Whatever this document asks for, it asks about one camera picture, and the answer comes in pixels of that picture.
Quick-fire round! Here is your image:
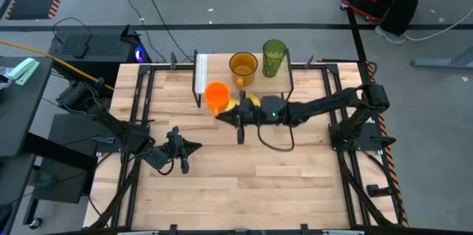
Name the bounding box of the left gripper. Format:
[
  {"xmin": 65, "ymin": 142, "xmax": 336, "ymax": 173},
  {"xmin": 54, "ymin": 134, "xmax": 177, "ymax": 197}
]
[{"xmin": 165, "ymin": 125, "xmax": 203, "ymax": 175}]

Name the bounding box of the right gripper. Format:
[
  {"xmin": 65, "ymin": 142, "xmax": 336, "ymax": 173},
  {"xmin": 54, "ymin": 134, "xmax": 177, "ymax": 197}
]
[{"xmin": 214, "ymin": 90, "xmax": 264, "ymax": 146}]

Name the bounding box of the orange plastic cup with handle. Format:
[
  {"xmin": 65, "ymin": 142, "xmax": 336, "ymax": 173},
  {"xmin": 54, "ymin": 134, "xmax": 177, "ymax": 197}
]
[{"xmin": 203, "ymin": 81, "xmax": 231, "ymax": 117}]

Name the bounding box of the amber yellow mug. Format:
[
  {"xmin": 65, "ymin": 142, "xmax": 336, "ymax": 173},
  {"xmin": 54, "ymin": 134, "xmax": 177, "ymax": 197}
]
[{"xmin": 228, "ymin": 51, "xmax": 259, "ymax": 89}]

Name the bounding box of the green faceted glass tumbler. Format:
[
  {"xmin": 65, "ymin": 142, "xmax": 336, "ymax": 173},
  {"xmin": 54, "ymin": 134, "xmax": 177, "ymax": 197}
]
[{"xmin": 262, "ymin": 38, "xmax": 289, "ymax": 78}]

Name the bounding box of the wooden shelf with black legs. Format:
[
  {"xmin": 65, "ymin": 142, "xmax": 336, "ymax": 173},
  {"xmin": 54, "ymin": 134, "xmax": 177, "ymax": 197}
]
[{"xmin": 191, "ymin": 49, "xmax": 296, "ymax": 109}]

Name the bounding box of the yellow cloth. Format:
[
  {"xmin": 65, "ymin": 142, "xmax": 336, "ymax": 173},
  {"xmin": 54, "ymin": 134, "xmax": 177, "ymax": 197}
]
[{"xmin": 224, "ymin": 93, "xmax": 262, "ymax": 113}]

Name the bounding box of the black storage box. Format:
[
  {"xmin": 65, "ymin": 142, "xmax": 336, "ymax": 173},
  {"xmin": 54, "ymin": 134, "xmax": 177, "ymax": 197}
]
[{"xmin": 33, "ymin": 157, "xmax": 93, "ymax": 205}]

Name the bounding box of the black computer tower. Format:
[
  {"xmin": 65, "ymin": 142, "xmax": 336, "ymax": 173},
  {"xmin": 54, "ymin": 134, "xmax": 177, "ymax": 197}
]
[{"xmin": 49, "ymin": 24, "xmax": 152, "ymax": 99}]

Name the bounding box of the black caster wheel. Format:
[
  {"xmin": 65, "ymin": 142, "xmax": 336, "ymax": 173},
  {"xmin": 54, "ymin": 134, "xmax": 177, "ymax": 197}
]
[{"xmin": 28, "ymin": 217, "xmax": 44, "ymax": 231}]

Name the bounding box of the black side desk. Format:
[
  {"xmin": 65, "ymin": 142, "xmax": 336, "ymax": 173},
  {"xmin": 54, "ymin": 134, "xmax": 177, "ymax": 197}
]
[{"xmin": 0, "ymin": 55, "xmax": 55, "ymax": 235}]

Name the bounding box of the orange black striped edge strip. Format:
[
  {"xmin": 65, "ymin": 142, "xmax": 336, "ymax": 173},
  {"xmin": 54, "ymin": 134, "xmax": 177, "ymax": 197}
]
[{"xmin": 365, "ymin": 61, "xmax": 409, "ymax": 228}]

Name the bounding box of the mint green stapler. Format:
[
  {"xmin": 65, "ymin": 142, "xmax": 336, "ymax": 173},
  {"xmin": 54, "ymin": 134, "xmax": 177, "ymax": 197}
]
[{"xmin": 7, "ymin": 57, "xmax": 41, "ymax": 86}]

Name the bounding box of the clear plastic bag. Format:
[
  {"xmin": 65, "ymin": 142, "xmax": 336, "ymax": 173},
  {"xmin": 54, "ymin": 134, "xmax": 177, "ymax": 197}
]
[{"xmin": 0, "ymin": 67, "xmax": 16, "ymax": 90}]

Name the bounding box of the grey metal table foot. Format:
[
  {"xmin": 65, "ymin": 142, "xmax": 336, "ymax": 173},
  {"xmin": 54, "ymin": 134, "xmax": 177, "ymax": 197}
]
[{"xmin": 410, "ymin": 46, "xmax": 473, "ymax": 69}]

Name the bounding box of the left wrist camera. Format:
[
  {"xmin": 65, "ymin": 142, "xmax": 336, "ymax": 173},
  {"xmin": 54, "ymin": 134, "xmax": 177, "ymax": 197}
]
[{"xmin": 142, "ymin": 147, "xmax": 169, "ymax": 171}]

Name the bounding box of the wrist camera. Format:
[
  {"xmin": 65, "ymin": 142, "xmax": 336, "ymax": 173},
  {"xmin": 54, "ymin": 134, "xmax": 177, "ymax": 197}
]
[
  {"xmin": 142, "ymin": 147, "xmax": 169, "ymax": 171},
  {"xmin": 260, "ymin": 95, "xmax": 288, "ymax": 123}
]

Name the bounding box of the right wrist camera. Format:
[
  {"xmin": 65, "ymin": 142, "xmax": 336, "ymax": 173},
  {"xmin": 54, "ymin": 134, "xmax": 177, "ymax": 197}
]
[{"xmin": 260, "ymin": 95, "xmax": 288, "ymax": 123}]

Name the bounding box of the black metal rig frame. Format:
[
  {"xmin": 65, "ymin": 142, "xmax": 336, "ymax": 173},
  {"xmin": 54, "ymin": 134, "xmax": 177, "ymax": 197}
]
[{"xmin": 88, "ymin": 63, "xmax": 404, "ymax": 228}]

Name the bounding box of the long black floor cable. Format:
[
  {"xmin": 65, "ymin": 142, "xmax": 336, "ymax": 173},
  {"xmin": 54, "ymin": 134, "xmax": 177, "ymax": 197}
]
[{"xmin": 136, "ymin": 0, "xmax": 193, "ymax": 62}]

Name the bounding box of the yellow cable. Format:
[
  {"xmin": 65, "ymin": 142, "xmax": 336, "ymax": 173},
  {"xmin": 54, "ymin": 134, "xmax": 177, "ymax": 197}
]
[{"xmin": 0, "ymin": 39, "xmax": 115, "ymax": 92}]

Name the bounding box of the black adapter with cable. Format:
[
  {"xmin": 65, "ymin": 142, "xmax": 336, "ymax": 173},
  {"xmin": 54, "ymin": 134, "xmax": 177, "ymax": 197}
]
[{"xmin": 52, "ymin": 16, "xmax": 92, "ymax": 58}]

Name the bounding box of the black knob handle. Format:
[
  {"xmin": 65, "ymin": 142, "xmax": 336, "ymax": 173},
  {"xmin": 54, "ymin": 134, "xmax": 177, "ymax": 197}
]
[{"xmin": 367, "ymin": 184, "xmax": 392, "ymax": 198}]

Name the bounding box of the white floor cable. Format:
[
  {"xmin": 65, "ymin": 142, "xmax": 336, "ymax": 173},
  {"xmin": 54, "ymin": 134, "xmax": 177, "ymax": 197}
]
[{"xmin": 404, "ymin": 5, "xmax": 473, "ymax": 42}]

